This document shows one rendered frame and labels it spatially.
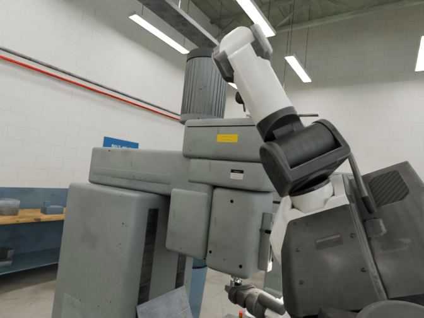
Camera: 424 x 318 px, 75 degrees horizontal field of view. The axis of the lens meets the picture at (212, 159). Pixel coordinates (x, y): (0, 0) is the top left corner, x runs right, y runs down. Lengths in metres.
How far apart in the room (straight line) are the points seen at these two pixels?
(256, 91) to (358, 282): 0.38
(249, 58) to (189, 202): 0.67
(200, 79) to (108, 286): 0.95
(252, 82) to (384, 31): 7.91
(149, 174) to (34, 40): 4.29
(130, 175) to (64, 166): 4.02
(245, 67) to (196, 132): 0.54
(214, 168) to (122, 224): 0.46
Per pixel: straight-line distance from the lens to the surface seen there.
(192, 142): 1.12
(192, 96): 1.22
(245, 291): 1.13
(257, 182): 0.97
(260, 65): 0.62
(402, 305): 0.34
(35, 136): 5.13
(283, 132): 0.60
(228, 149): 1.02
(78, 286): 1.50
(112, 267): 1.29
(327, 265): 0.51
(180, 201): 1.15
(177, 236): 1.16
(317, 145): 0.59
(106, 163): 1.53
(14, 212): 4.53
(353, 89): 7.97
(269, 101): 0.59
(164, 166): 1.22
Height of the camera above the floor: 1.66
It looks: 4 degrees up
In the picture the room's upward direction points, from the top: 6 degrees clockwise
